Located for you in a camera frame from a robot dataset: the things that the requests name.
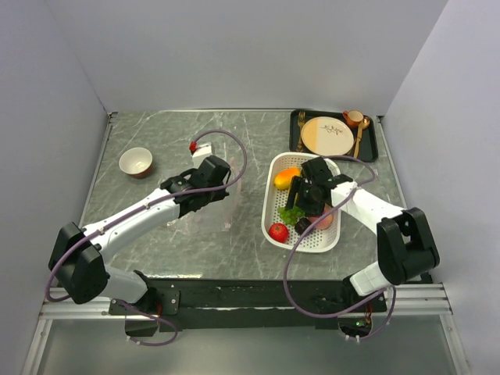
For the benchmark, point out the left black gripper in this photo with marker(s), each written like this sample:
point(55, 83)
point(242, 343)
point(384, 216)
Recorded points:
point(219, 194)

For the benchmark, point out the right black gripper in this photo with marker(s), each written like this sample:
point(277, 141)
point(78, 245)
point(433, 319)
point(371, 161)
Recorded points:
point(298, 185)

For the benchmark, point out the green grapes bunch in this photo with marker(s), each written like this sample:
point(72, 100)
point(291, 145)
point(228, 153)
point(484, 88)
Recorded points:
point(290, 216)

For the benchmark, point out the pink peach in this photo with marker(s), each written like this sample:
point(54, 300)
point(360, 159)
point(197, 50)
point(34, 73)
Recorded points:
point(323, 224)

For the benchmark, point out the clear zip top bag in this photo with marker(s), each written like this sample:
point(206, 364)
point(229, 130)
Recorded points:
point(216, 216)

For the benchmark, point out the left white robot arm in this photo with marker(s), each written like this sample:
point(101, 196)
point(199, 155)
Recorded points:
point(81, 256)

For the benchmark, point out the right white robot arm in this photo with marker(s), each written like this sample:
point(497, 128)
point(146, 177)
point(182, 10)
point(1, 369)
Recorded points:
point(405, 244)

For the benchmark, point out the orange yellow mango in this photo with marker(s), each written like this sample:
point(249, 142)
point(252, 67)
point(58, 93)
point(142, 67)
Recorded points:
point(282, 181)

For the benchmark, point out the cream orange plate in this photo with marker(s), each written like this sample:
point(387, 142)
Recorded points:
point(327, 136)

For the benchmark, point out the black tray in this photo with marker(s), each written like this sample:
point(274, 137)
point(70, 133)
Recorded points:
point(368, 147)

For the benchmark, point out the white brown bowl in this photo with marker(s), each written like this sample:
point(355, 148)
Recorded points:
point(136, 162)

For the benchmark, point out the gold fork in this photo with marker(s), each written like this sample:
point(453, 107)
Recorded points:
point(300, 123)

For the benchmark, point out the orange cup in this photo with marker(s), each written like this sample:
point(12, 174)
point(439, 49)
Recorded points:
point(353, 118)

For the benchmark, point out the gold spoon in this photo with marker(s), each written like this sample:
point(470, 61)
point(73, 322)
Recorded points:
point(359, 135)

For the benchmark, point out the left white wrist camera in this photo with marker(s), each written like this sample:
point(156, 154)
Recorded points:
point(201, 153)

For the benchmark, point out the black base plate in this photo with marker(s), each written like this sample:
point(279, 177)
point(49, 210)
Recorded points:
point(195, 304)

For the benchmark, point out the aluminium rail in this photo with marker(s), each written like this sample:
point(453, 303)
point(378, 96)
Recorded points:
point(409, 300)

